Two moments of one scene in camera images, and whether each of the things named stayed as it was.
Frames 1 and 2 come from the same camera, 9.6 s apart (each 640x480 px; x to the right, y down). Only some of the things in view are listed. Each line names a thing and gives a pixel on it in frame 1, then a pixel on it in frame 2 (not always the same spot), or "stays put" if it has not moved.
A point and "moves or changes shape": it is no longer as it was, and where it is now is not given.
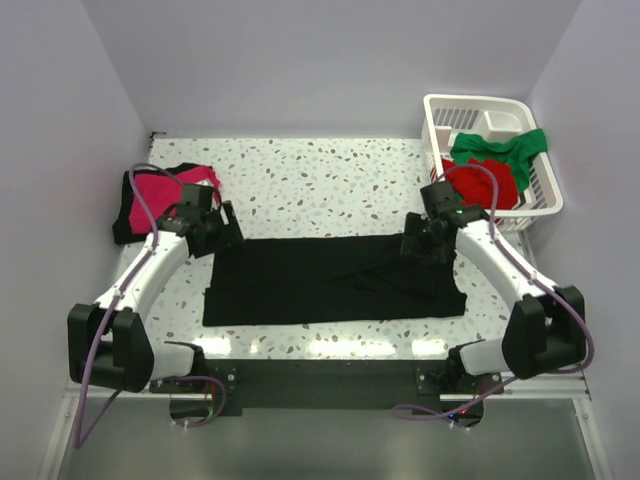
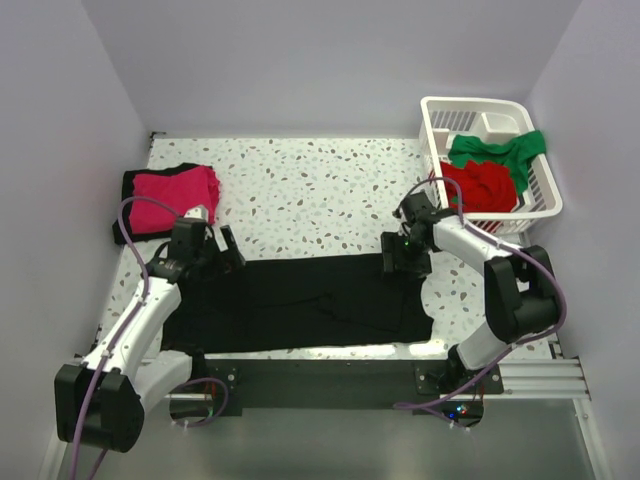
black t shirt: x=326 y=277 moves or changes shape
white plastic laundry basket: x=494 y=118 stays put
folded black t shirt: x=121 y=225 stays put
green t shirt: x=516 y=153 stays put
